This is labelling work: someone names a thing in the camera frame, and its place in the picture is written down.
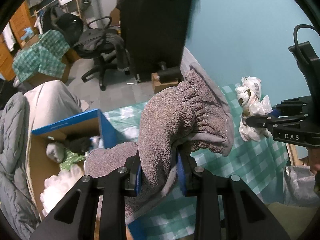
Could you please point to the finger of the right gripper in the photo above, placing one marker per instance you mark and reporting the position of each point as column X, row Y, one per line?
column 268, row 121
column 278, row 111

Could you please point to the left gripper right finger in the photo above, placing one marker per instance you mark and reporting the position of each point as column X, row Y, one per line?
column 187, row 179

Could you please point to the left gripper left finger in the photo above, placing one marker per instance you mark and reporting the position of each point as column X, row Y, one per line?
column 134, row 182

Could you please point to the white plastic bag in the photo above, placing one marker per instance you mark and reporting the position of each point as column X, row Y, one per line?
column 248, row 95

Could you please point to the dark green glitter cloth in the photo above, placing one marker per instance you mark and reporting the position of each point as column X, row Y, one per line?
column 70, row 158

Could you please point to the white mesh bath pouf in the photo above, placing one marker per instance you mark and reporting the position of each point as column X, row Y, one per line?
column 57, row 186

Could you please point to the person's hand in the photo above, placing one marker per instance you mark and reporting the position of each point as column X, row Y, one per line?
column 314, row 159

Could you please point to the green checkered tablecloth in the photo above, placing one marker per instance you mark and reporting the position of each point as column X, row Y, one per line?
column 259, row 164

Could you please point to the black sock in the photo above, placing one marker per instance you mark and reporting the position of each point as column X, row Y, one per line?
column 78, row 143

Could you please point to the blue cardboard box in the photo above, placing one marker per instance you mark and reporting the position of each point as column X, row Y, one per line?
column 73, row 133

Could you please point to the white blue striped sock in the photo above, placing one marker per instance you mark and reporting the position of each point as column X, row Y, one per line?
column 55, row 149

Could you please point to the small brown cardboard box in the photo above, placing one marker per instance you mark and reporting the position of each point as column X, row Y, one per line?
column 157, row 86

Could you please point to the grey quilted duvet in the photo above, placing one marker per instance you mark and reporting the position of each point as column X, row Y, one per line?
column 16, row 202

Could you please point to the black office chair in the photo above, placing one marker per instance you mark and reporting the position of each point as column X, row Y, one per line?
column 103, row 45

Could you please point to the green checkered cloth on box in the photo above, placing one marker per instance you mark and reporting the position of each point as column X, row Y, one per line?
column 42, row 57

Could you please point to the orange wooden door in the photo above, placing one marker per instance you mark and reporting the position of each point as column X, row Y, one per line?
column 11, row 36

